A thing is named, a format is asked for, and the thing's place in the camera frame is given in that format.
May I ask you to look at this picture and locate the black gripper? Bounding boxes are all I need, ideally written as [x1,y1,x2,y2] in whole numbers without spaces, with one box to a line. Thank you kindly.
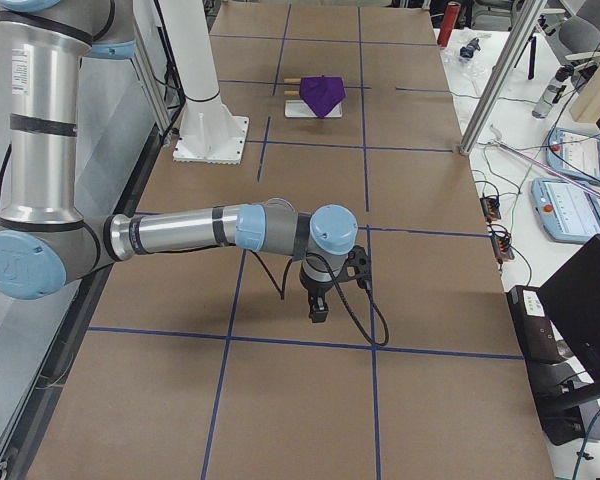
[300,272,334,323]

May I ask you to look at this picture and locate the purple microfibre towel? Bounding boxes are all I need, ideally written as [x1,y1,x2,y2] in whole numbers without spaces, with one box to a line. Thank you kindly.
[299,76,346,118]

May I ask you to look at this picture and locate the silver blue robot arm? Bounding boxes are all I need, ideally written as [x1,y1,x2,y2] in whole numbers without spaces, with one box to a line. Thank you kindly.
[0,1,364,323]

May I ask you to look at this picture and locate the white towel rack base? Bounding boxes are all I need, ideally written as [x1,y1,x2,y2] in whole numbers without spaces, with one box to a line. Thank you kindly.
[284,100,343,119]

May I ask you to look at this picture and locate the near orange connector block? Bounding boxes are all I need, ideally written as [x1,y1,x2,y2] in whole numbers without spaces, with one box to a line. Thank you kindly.
[487,223,515,265]

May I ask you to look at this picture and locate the orange connector block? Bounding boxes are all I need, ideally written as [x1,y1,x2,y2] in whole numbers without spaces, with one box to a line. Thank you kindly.
[480,196,501,223]
[487,223,515,265]

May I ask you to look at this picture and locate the far orange connector block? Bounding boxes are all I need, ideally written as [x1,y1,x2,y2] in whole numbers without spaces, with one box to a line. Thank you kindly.
[480,196,501,223]

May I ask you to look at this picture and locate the black computer box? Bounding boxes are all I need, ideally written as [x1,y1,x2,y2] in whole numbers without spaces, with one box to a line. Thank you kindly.
[506,285,572,365]

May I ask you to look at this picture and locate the black monitor on stand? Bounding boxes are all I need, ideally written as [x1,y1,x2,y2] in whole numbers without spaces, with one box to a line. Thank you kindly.
[537,234,600,414]

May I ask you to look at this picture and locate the near blue teach pendant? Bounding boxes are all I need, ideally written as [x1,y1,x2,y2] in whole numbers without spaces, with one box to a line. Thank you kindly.
[531,178,600,244]

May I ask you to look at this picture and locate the blue teach pendant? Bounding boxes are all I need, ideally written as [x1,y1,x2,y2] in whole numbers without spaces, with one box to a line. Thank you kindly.
[546,128,600,185]
[531,178,600,244]

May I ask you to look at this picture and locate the blue black handheld tool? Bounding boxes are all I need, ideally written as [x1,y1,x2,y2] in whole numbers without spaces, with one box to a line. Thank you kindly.
[459,37,481,61]

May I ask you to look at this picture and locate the far blue teach pendant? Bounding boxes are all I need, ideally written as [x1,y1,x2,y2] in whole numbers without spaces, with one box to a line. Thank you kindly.
[546,128,600,185]

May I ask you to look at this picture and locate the grey water bottle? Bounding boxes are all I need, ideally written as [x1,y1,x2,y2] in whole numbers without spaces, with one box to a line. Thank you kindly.
[532,64,574,119]

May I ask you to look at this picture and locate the red cylinder bottle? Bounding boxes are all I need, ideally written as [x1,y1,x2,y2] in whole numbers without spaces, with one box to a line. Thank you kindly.
[437,1,461,48]

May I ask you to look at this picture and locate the black tripod leg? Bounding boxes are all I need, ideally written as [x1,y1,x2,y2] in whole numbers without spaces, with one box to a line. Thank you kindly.
[527,36,537,80]

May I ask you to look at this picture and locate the grey office chair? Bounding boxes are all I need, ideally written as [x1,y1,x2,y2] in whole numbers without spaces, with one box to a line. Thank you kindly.
[558,16,600,63]

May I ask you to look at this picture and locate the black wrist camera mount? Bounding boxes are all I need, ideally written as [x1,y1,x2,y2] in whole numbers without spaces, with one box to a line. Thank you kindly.
[345,245,372,292]

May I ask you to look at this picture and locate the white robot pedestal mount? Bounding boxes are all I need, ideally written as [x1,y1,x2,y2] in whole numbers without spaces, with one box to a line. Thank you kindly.
[158,0,249,164]

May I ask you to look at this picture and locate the aluminium frame post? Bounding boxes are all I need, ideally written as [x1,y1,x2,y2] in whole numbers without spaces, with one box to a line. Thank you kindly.
[458,0,546,156]

